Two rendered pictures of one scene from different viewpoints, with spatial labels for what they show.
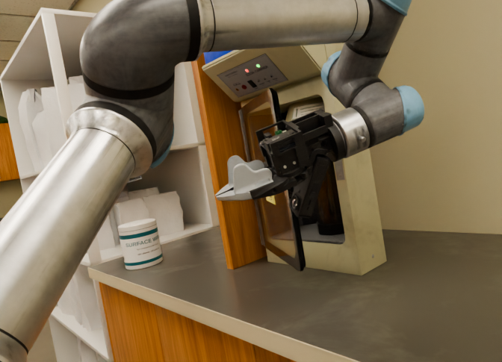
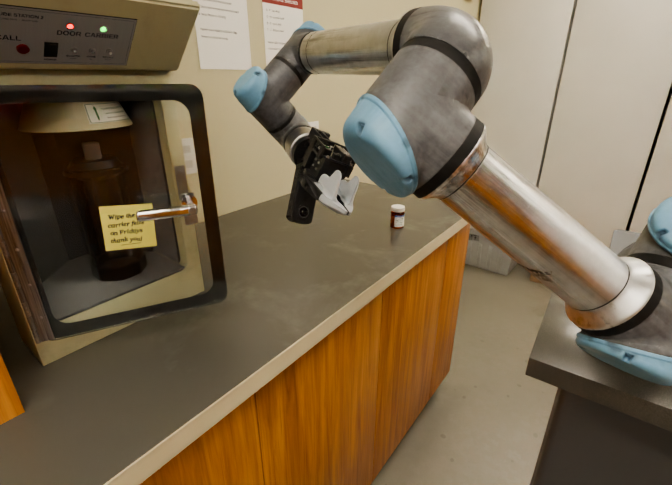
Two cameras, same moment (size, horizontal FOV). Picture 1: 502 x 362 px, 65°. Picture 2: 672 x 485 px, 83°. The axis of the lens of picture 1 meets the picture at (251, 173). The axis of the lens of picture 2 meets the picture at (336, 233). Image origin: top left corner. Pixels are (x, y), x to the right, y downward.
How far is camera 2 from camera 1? 0.97 m
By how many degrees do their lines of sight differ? 100
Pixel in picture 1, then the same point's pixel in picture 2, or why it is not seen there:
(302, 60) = (174, 50)
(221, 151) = not seen: outside the picture
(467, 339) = (337, 265)
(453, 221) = not seen: hidden behind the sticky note
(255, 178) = (346, 189)
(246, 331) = (274, 367)
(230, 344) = (216, 429)
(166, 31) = not seen: hidden behind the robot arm
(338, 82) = (276, 100)
